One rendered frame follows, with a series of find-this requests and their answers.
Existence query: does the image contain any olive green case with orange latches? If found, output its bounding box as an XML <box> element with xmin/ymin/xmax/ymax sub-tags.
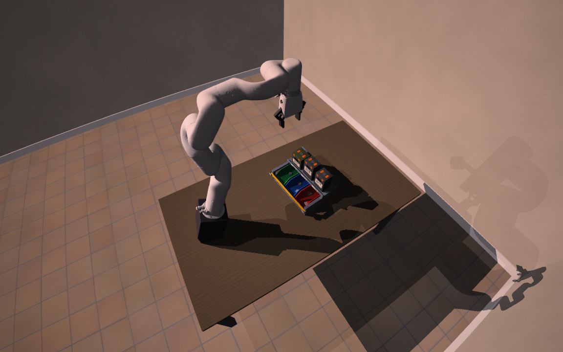
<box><xmin>292</xmin><ymin>147</ymin><xmax>310</xmax><ymax>170</ymax></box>

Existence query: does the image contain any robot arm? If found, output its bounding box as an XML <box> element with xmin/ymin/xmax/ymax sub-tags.
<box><xmin>180</xmin><ymin>58</ymin><xmax>302</xmax><ymax>220</ymax></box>

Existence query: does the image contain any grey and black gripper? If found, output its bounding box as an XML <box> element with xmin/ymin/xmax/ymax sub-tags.
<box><xmin>274</xmin><ymin>90</ymin><xmax>306</xmax><ymax>128</ymax></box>

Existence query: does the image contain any blue bin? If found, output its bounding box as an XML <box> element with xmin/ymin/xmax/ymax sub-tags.
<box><xmin>285</xmin><ymin>174</ymin><xmax>310</xmax><ymax>198</ymax></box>

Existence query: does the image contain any dark grey metal shelf rack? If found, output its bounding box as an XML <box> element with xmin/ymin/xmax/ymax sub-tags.
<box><xmin>269</xmin><ymin>158</ymin><xmax>339</xmax><ymax>215</ymax></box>

